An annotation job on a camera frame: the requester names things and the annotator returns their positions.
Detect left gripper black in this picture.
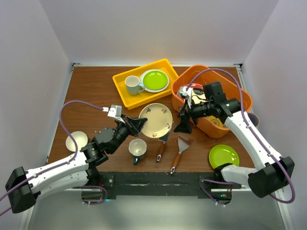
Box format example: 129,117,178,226
109,114,147,154

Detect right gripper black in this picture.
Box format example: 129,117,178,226
174,98,213,134

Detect cream plate small motifs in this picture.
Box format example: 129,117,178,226
139,103,173,138

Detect white cup green handle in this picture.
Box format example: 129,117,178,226
129,138,147,165

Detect cream plate black mark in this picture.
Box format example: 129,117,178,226
191,88,208,104

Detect yellow patterned plate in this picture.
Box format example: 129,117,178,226
207,116,226,128

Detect red and teal plate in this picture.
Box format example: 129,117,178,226
190,83,204,95

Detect lime green plate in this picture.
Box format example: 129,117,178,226
142,70,168,90
208,145,240,169

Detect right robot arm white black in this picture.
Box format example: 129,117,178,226
174,81,295,198

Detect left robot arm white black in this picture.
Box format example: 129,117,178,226
4,115,148,213

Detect orange plastic dish bin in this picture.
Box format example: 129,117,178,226
171,65,253,138

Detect yellow plastic tray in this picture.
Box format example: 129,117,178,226
112,58,178,110

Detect white scalloped plate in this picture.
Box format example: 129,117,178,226
140,69,170,92

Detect light blue mug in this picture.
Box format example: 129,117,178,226
125,75,145,96

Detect small white dish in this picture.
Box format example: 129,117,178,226
65,131,88,152

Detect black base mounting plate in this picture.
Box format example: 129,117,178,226
88,172,241,203

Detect beige purple cup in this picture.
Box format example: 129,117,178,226
248,113,260,127

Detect solid spatula wooden handle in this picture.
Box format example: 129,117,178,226
170,136,194,174

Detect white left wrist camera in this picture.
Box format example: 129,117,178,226
102,105,122,118

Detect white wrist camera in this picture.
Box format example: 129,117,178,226
177,86,195,110
102,105,122,118

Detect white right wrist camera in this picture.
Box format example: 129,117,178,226
177,86,195,110

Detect slotted spatula wooden handle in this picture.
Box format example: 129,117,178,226
156,132,170,162

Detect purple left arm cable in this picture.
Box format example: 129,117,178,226
0,100,108,216

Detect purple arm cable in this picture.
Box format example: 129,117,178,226
186,68,296,207
0,100,108,216

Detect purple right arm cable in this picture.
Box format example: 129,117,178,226
186,68,296,207

